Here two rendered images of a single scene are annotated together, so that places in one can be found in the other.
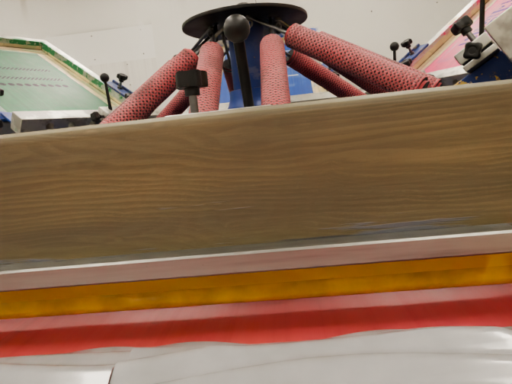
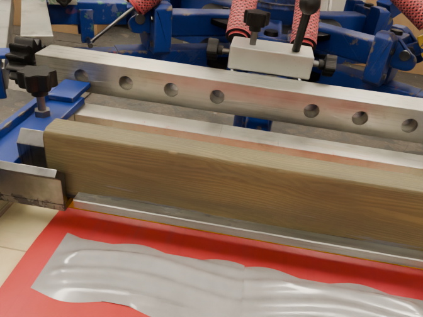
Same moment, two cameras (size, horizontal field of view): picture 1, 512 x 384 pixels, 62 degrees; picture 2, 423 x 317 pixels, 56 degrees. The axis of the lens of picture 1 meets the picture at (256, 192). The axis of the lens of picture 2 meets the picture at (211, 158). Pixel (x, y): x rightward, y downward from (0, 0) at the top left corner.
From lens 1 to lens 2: 24 cm
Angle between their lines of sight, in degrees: 24
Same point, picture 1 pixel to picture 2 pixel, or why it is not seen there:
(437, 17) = not seen: outside the picture
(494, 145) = not seen: outside the picture
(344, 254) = (354, 253)
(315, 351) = (330, 294)
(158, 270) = (262, 237)
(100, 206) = (236, 197)
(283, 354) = (316, 292)
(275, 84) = not seen: outside the picture
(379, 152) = (390, 212)
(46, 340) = (192, 246)
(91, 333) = (213, 246)
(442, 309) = (388, 277)
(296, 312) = (317, 258)
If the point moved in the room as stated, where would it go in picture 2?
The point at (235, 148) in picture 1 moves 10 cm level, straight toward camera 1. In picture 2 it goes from (317, 192) to (347, 282)
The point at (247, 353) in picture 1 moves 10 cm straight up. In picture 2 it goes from (300, 289) to (328, 203)
